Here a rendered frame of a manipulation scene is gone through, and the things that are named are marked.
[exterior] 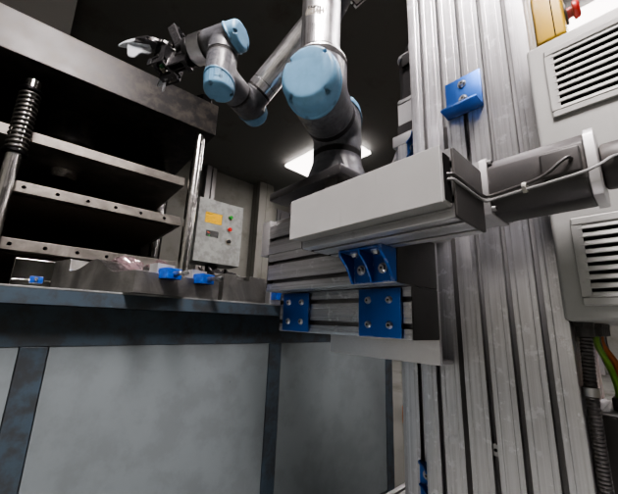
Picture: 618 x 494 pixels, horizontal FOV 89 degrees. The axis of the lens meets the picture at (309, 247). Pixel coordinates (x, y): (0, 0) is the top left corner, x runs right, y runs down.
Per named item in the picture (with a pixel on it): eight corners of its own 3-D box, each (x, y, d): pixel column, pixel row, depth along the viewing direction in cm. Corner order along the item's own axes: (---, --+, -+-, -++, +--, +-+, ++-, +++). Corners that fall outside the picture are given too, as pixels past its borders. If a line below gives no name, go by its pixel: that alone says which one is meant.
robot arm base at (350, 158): (382, 195, 74) (382, 157, 76) (338, 173, 64) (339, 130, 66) (334, 210, 84) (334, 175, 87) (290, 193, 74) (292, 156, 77)
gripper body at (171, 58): (143, 65, 83) (179, 52, 79) (151, 41, 87) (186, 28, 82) (165, 87, 90) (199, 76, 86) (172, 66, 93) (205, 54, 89)
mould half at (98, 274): (217, 300, 96) (221, 265, 99) (132, 292, 75) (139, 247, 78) (128, 301, 123) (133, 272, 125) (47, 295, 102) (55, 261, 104)
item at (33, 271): (85, 304, 143) (93, 266, 147) (4, 300, 126) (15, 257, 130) (76, 306, 180) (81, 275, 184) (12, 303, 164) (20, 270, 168)
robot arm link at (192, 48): (200, 23, 81) (219, 51, 88) (185, 27, 82) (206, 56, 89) (193, 43, 78) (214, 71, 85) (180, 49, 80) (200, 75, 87)
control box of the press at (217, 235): (225, 456, 176) (246, 207, 210) (168, 470, 157) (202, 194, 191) (208, 444, 193) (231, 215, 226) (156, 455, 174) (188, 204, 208)
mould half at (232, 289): (287, 306, 117) (289, 270, 120) (222, 301, 101) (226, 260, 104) (227, 307, 154) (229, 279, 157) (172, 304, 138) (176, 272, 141)
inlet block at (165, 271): (195, 284, 80) (198, 263, 81) (178, 281, 76) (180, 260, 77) (164, 285, 87) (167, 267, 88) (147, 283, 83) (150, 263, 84)
